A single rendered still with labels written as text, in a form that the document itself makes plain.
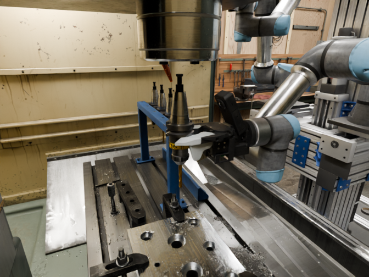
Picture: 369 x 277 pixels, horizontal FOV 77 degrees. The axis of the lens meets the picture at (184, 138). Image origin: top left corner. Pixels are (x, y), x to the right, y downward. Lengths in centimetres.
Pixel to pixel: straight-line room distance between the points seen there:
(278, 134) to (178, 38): 36
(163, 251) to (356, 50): 74
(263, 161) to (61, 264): 94
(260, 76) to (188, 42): 117
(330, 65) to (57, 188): 135
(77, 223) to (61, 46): 91
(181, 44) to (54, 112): 118
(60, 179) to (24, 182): 26
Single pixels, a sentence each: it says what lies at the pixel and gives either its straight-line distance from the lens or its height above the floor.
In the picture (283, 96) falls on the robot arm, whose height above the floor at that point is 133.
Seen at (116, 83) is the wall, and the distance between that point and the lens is 148.
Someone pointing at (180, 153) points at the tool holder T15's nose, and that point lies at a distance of 52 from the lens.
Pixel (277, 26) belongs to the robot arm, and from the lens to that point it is 105.
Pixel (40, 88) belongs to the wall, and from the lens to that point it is 149.
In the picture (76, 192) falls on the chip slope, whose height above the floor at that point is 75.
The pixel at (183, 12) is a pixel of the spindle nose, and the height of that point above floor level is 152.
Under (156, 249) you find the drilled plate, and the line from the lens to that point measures 66.
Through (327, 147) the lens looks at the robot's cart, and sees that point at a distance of 121.
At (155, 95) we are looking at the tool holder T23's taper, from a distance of 113.
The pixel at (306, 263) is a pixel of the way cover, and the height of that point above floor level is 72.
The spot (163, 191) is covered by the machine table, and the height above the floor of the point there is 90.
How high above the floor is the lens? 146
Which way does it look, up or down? 21 degrees down
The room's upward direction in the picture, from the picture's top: straight up
